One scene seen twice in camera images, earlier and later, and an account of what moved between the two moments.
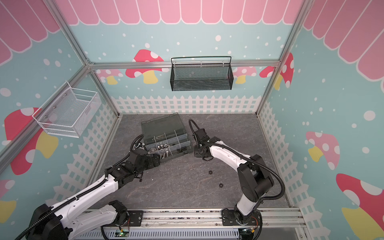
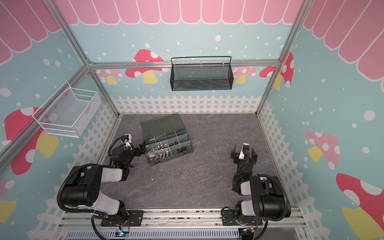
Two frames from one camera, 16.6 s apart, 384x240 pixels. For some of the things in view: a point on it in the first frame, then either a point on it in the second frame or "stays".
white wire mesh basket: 68,111 stays
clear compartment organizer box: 165,136 stays
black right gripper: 197,150 to 244,158
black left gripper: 157,161 to 142,148
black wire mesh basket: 191,73 stays
